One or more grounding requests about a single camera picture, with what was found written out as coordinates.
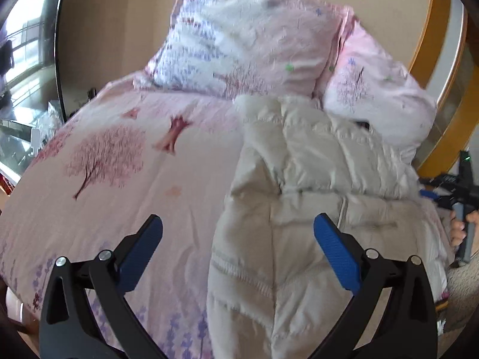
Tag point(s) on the large pink floral pillow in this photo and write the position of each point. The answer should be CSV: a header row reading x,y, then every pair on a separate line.
x,y
254,37

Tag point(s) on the cluttered side table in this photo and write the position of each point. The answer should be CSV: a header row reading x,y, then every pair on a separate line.
x,y
22,131

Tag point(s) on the wooden door frame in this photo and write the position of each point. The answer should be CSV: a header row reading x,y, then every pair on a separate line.
x,y
426,37

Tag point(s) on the pink tree print bed cover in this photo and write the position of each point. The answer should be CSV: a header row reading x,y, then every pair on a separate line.
x,y
131,194

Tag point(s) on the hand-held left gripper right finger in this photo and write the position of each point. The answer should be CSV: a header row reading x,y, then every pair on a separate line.
x,y
336,254

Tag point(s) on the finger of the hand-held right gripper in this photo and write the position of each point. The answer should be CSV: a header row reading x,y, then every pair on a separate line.
x,y
428,193

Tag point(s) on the person's right hand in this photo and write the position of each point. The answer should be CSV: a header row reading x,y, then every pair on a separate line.
x,y
456,230

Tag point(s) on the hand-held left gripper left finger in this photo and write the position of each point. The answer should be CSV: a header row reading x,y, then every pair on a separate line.
x,y
140,250

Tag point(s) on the window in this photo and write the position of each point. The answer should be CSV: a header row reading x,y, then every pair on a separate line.
x,y
30,37

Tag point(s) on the white puffer jacket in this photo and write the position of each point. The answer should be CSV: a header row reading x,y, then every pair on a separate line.
x,y
299,157

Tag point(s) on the small pink floral pillow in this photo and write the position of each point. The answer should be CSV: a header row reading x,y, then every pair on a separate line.
x,y
374,82

